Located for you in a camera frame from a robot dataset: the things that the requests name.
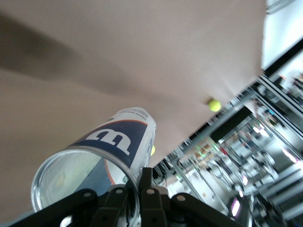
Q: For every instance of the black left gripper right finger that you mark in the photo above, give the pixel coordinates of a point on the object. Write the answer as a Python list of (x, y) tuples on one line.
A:
[(154, 208)]

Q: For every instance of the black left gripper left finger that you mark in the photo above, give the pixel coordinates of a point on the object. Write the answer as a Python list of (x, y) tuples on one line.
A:
[(82, 212)]

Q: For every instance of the clear tennis can blue label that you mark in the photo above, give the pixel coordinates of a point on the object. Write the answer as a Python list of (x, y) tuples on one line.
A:
[(113, 137)]

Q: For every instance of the yellow-green tennis ball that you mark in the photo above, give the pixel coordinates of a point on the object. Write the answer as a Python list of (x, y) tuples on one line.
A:
[(214, 105), (153, 150)]

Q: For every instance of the brown table cloth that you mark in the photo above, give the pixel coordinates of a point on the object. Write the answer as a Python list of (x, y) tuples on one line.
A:
[(118, 47)]

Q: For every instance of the aluminium frame rack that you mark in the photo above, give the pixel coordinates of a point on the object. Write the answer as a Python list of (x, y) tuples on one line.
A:
[(265, 82)]

